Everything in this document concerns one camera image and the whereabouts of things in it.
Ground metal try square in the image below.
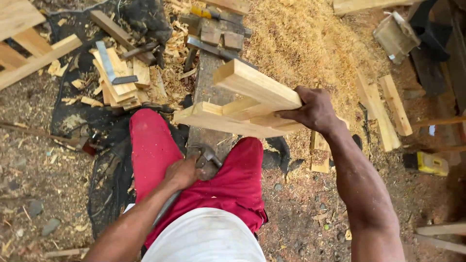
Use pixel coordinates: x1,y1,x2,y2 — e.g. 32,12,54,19
95,40,139,85

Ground white shirt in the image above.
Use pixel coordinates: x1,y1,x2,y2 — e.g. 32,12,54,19
124,203,267,262

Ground steel claw hammer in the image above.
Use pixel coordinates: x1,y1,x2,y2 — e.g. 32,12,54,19
151,143,224,230

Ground light wooden plank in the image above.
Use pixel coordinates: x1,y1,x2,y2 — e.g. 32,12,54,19
332,0,424,16

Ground weathered wooden bench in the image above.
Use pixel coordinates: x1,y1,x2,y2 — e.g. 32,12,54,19
185,10,252,180

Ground black sandal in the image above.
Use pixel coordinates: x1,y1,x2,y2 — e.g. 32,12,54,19
261,136,292,170

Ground dark wooden batten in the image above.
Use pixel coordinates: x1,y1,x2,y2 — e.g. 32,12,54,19
89,10,157,66

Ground person's left hand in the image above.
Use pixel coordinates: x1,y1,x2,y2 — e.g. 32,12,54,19
163,154,205,192

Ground stack of cut wood pieces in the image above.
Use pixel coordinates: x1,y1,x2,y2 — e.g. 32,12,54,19
90,47,151,112

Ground black metal stand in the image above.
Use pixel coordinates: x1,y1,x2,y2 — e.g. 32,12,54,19
407,0,454,63

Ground large wooden slat frame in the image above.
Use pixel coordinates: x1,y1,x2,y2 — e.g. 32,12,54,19
0,0,83,91

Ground sawdust-covered wood offcut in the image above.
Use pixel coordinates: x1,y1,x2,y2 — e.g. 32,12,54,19
309,130,333,174

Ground small wooden stick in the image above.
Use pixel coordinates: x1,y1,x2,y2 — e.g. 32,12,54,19
43,247,90,259

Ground long light wood block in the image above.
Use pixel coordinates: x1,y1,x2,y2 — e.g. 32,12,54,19
355,68,401,153

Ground heap of sawdust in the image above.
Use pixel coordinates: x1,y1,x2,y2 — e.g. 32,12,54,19
240,0,392,161

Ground wooden hand plane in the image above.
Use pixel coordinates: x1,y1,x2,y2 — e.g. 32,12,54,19
180,14,254,52

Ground black tarp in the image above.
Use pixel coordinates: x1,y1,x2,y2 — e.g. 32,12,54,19
44,0,190,241

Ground long stick with red end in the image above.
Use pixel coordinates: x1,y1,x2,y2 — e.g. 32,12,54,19
0,122,98,156

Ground thin wooden stick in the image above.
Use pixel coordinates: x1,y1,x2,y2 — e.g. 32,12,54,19
414,234,466,255
415,222,466,237

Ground yellow-handled tool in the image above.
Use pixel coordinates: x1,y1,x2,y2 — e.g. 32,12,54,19
189,5,221,21

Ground light wooden frame assembly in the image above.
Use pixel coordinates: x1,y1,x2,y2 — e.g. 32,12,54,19
173,58,307,139

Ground person's right hand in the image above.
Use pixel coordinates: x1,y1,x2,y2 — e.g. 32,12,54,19
278,86,346,136

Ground long metal blade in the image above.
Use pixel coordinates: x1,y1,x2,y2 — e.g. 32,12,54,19
185,34,259,71

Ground dark-handled chisel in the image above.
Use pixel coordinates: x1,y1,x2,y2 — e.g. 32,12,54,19
122,41,161,61

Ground red shorts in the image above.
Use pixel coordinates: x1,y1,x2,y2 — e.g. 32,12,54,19
129,108,269,249

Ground yellow and black tool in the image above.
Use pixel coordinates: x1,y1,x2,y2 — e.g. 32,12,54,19
402,151,450,177

